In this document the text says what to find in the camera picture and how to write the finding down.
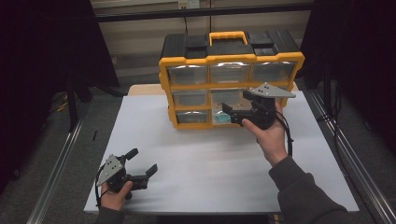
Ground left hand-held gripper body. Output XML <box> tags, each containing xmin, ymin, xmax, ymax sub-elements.
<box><xmin>95</xmin><ymin>153</ymin><xmax>150</xmax><ymax>201</ymax></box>

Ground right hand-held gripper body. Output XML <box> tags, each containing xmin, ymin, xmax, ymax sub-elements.
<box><xmin>230</xmin><ymin>81</ymin><xmax>297</xmax><ymax>131</ymax></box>

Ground clear plastic drawer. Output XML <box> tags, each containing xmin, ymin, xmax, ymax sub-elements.
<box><xmin>210</xmin><ymin>88</ymin><xmax>250</xmax><ymax>126</ymax></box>

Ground person's left hand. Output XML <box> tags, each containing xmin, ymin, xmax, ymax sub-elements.
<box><xmin>100</xmin><ymin>180</ymin><xmax>134</xmax><ymax>212</ymax></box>

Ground person's right hand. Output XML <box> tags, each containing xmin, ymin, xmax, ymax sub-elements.
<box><xmin>241</xmin><ymin>101</ymin><xmax>289</xmax><ymax>167</ymax></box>

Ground yellow black drawer organizer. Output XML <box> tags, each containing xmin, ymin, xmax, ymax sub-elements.
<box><xmin>158</xmin><ymin>30</ymin><xmax>306</xmax><ymax>131</ymax></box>

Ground set of clear organizer drawers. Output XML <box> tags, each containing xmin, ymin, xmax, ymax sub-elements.
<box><xmin>167</xmin><ymin>61</ymin><xmax>296</xmax><ymax>124</ymax></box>

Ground black metal stand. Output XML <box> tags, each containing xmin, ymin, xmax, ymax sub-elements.
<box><xmin>64</xmin><ymin>73</ymin><xmax>94</xmax><ymax>132</ymax></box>

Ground black horizontal bar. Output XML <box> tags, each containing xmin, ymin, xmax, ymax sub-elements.
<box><xmin>94</xmin><ymin>3</ymin><xmax>314</xmax><ymax>23</ymax></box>

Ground black curtain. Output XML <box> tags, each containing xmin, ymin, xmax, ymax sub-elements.
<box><xmin>295</xmin><ymin>0</ymin><xmax>396</xmax><ymax>153</ymax></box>
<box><xmin>0</xmin><ymin>0</ymin><xmax>120</xmax><ymax>194</ymax></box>

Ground left hand-held gripper cable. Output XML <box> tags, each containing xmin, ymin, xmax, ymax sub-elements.
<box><xmin>93</xmin><ymin>166</ymin><xmax>106</xmax><ymax>208</ymax></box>

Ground hand-held gripper cable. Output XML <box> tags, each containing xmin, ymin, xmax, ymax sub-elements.
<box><xmin>93</xmin><ymin>166</ymin><xmax>106</xmax><ymax>208</ymax></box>
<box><xmin>274</xmin><ymin>111</ymin><xmax>295</xmax><ymax>157</ymax></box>

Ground right hand-held gripper cable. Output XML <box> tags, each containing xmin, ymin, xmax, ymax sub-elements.
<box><xmin>274</xmin><ymin>111</ymin><xmax>295</xmax><ymax>157</ymax></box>

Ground aluminium floor rail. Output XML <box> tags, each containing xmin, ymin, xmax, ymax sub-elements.
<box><xmin>303</xmin><ymin>90</ymin><xmax>396</xmax><ymax>224</ymax></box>
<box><xmin>26</xmin><ymin>105</ymin><xmax>90</xmax><ymax>224</ymax></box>

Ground black floor cables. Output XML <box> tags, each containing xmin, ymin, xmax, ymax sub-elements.
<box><xmin>316</xmin><ymin>77</ymin><xmax>344</xmax><ymax>162</ymax></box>

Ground yellow floor cable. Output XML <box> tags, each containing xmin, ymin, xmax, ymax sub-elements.
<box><xmin>54</xmin><ymin>92</ymin><xmax>69</xmax><ymax>114</ymax></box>

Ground white wall outlet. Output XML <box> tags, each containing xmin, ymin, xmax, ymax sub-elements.
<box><xmin>177</xmin><ymin>0</ymin><xmax>201</xmax><ymax>9</ymax></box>

